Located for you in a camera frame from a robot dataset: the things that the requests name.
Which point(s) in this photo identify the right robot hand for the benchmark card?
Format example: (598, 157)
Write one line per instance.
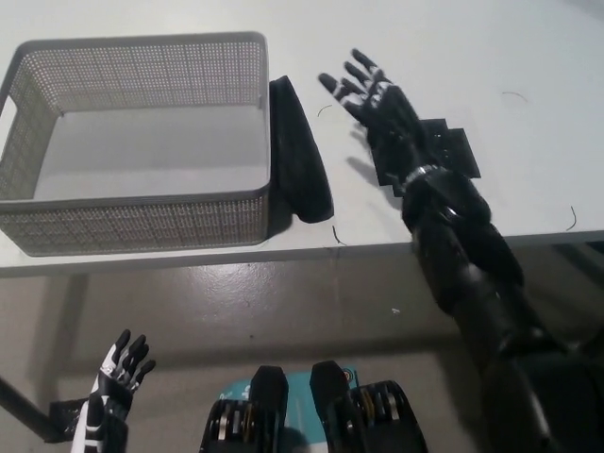
(387, 118)

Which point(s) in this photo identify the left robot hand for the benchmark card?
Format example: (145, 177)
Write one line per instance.
(120, 368)

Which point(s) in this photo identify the black fabric pencil case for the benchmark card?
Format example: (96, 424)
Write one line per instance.
(299, 156)

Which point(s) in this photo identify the white table leg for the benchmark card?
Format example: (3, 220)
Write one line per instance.
(75, 311)

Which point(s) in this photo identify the black tape cross patch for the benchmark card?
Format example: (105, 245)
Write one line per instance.
(455, 146)

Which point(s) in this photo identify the black table leg with foot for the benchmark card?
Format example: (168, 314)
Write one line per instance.
(33, 413)

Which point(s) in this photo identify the grey perforated storage basket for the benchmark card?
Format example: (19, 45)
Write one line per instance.
(141, 212)

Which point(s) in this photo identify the black teal robot torso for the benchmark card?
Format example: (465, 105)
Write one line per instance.
(330, 415)

